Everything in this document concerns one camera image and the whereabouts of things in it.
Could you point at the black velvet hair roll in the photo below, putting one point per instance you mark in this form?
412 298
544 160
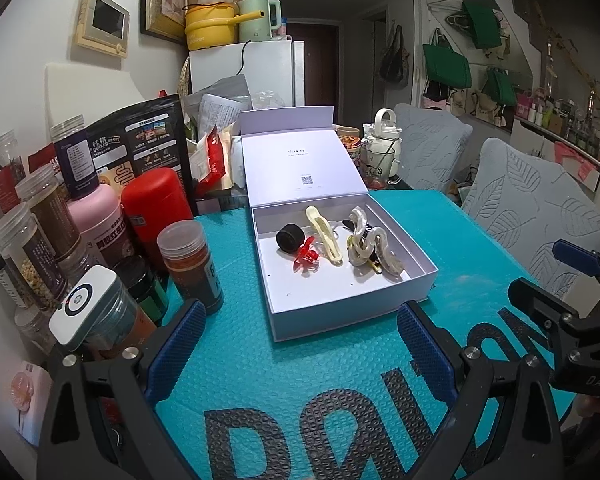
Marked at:
290 237

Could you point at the translucent beige curved hair clip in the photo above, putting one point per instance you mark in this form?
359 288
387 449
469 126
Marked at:
357 220

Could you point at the snack tub red print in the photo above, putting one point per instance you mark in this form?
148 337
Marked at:
349 137

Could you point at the red flower hair clip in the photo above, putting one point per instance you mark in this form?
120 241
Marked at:
305 257

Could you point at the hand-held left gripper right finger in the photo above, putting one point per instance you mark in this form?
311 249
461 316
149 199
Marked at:
422 355

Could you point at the white teapot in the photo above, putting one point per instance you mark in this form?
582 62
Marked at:
385 125

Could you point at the red snack packet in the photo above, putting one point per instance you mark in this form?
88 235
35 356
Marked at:
215 160

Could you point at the yellow pot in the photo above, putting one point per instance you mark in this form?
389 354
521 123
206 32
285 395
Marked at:
210 27

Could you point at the pink bottle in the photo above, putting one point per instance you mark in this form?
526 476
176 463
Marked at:
97 220

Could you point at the green tote bag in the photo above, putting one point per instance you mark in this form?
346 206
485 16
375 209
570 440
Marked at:
500 87
482 20
447 65

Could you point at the white pink box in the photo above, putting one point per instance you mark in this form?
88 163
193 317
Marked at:
27 400

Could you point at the pale lavender gift box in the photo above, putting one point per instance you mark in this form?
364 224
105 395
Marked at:
310 300

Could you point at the white fridge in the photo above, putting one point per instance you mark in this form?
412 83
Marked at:
270 70

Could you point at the dark blue label jar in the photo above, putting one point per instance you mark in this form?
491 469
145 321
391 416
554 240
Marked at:
77 165

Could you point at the brown door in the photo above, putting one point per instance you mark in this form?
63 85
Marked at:
322 65

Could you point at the black printed pouch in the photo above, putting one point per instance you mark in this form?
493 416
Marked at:
140 130

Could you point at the spice jar translucent lid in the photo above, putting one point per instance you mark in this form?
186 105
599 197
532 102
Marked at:
195 270

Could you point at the cream hair claw clip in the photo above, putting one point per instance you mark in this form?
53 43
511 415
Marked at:
325 235

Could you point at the clear jar red label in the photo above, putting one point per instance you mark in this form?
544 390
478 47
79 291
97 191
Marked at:
2 175

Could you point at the red carton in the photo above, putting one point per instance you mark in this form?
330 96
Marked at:
42 160

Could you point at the glass cup with spoon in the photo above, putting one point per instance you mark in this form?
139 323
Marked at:
380 165

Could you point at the black hanging bag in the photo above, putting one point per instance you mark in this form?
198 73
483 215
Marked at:
392 60

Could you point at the row of small bottles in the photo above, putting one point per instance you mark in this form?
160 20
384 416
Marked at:
565 120

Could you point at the teal bubble mat black letters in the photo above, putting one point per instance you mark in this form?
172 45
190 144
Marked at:
330 370

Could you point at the pale green kettle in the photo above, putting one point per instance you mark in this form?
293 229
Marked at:
255 20

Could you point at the grey plastic bag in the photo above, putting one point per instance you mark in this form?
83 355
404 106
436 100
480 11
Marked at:
230 85

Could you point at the wall intercom panel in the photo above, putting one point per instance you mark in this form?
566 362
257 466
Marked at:
102 22

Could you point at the person's right hand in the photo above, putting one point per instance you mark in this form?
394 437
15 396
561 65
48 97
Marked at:
597 407

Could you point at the clear jar of beans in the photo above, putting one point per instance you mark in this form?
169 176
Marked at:
27 260

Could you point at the red canister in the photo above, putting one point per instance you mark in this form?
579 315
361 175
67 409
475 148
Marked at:
155 210

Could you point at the printed paper sheet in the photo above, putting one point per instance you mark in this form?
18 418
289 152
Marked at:
225 110

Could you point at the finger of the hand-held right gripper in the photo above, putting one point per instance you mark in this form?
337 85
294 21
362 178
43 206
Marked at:
577 257
540 305

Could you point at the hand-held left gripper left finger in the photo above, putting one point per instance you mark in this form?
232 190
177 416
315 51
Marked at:
177 345

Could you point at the translucent beige wavy hair claw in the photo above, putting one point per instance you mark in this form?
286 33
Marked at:
385 250

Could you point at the dark green jar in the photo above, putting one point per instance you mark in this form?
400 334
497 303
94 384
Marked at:
142 285

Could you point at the jar with white square lid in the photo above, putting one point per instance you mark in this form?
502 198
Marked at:
85 300

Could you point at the grey leaf chair cover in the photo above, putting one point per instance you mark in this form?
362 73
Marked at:
430 145
530 210

